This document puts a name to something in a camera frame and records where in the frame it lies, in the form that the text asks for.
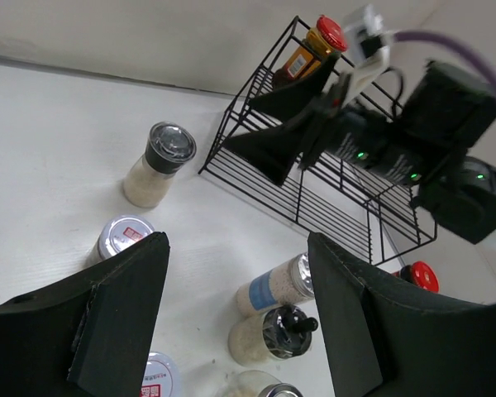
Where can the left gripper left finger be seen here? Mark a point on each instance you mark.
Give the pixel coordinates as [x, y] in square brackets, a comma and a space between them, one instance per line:
[88, 334]

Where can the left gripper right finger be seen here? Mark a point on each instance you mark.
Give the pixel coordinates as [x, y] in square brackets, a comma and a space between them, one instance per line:
[386, 337]

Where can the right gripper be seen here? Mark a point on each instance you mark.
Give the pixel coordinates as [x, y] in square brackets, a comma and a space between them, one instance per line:
[334, 127]

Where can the red lid sauce bottle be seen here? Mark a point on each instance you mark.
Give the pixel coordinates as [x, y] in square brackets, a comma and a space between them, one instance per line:
[420, 274]
[324, 39]

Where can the silver lid blue label bottle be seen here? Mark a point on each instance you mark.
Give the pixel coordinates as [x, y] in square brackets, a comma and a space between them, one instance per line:
[288, 283]

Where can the black cap grinder bottle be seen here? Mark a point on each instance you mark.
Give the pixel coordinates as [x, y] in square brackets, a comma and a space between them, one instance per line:
[168, 149]

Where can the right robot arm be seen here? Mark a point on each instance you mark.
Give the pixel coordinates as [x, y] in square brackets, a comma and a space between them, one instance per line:
[423, 144]

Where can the white lid spice jar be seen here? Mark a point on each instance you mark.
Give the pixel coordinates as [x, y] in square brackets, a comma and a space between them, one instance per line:
[116, 236]
[161, 377]

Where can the black knob grinder bottle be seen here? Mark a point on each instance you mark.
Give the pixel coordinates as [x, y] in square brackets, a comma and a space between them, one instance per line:
[279, 334]

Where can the silver lid glass jar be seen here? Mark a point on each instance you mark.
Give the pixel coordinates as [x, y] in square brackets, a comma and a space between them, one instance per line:
[257, 384]

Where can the black wire rack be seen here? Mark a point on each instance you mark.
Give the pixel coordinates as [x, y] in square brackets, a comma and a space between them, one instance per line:
[367, 215]

